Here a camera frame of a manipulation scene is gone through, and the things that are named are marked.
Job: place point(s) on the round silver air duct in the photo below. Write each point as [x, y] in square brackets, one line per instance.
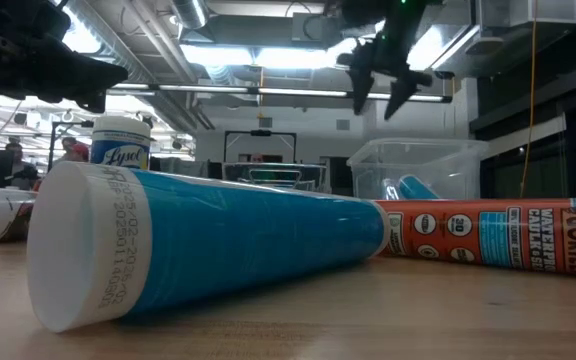
[190, 12]

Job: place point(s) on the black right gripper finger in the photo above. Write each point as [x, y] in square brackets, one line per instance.
[405, 85]
[361, 80]

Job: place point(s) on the grey ceiling box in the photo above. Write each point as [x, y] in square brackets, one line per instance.
[308, 27]

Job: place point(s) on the person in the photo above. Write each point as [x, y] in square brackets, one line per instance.
[20, 170]
[79, 151]

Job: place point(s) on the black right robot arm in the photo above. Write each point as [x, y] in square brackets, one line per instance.
[353, 12]

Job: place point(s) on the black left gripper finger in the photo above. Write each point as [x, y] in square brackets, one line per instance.
[83, 75]
[94, 102]

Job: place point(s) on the yellow Lysol wipes canister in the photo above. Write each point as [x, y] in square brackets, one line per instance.
[120, 145]

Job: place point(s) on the black stand with hook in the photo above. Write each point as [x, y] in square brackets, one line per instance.
[87, 123]

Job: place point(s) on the wide clear plastic bin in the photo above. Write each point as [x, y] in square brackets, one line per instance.
[443, 165]

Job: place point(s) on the black metal frame stand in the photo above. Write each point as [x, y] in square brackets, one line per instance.
[260, 133]

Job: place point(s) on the grey hanging cloth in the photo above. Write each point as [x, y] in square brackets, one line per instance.
[183, 167]

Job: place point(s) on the long ceiling light bar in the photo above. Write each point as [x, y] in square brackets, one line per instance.
[298, 92]

